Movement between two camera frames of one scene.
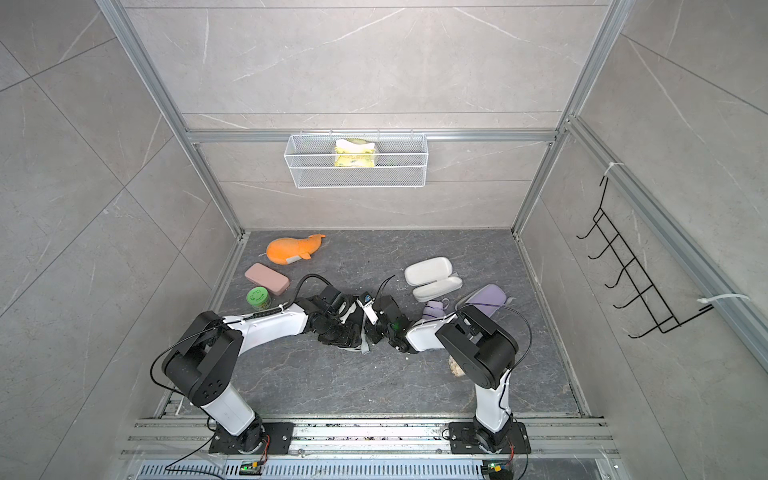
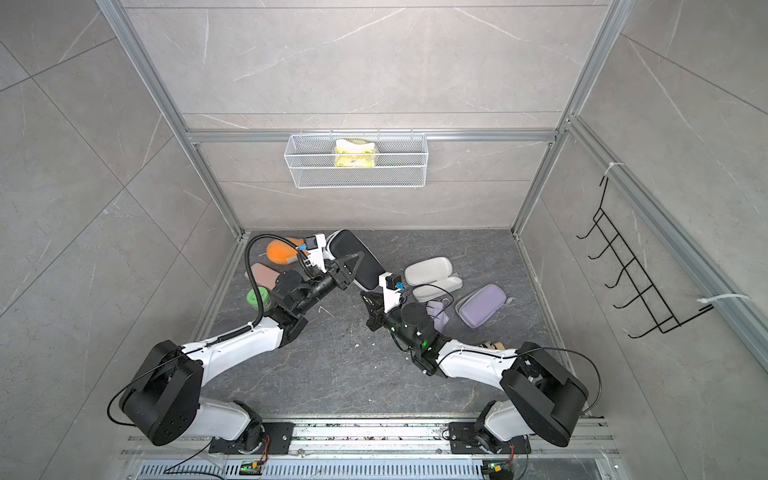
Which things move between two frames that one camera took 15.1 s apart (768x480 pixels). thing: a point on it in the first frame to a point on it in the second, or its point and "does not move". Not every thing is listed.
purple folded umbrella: [435, 309] does not move
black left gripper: [351, 338] to [348, 259]
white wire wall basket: [358, 161] does not move
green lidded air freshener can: [258, 297] does not move
